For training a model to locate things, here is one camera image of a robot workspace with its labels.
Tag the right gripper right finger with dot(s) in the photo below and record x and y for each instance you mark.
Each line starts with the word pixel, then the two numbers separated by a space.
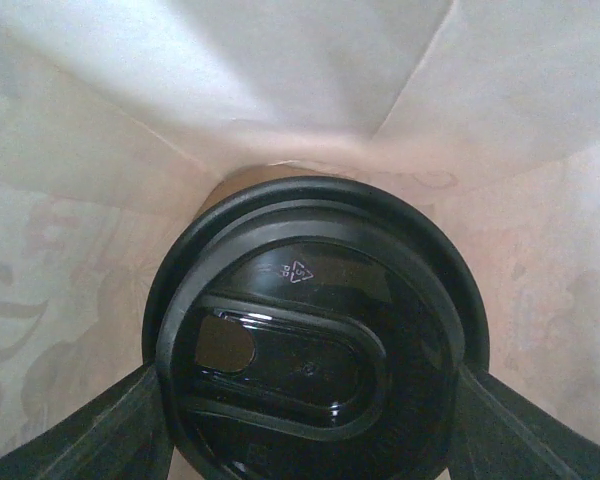
pixel 499 434

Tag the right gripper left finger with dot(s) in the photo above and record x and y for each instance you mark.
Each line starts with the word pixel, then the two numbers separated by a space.
pixel 121 434

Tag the black plastic cup lid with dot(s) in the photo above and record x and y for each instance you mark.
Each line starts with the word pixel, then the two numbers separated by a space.
pixel 313 328

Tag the cream bear paper bag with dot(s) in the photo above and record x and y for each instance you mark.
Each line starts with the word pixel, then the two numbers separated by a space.
pixel 119 120

